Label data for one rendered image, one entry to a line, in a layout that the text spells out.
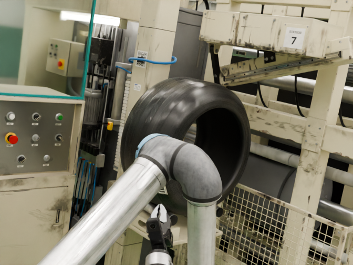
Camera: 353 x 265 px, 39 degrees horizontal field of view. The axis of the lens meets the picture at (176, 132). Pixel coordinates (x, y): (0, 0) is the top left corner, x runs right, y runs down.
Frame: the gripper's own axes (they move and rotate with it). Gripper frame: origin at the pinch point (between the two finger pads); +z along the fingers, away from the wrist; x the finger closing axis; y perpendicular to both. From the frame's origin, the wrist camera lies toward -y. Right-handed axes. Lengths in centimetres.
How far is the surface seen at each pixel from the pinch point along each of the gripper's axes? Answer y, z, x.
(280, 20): -23, 67, 55
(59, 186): 26, 38, -60
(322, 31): -19, 59, 70
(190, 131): 39, 74, 3
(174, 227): 24.0, 5.5, -0.9
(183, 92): -18.0, 39.7, 13.2
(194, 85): -16, 44, 17
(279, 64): -1, 66, 53
